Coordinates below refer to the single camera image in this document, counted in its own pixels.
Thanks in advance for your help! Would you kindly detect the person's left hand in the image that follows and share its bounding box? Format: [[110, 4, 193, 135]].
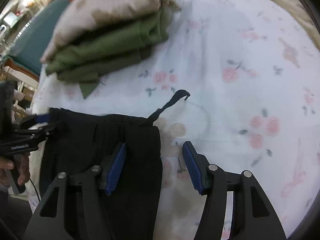
[[0, 153, 31, 186]]

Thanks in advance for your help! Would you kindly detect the black pants blue stripe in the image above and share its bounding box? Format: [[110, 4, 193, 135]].
[[39, 89, 191, 240]]

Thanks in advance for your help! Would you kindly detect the folded beige pink garment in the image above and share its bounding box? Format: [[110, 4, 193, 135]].
[[41, 0, 178, 63]]

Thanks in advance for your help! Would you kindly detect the white floral bed sheet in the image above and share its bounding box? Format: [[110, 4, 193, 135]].
[[31, 0, 319, 239]]

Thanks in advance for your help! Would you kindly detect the folded olive green garment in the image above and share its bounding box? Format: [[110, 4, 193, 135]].
[[46, 5, 173, 98]]

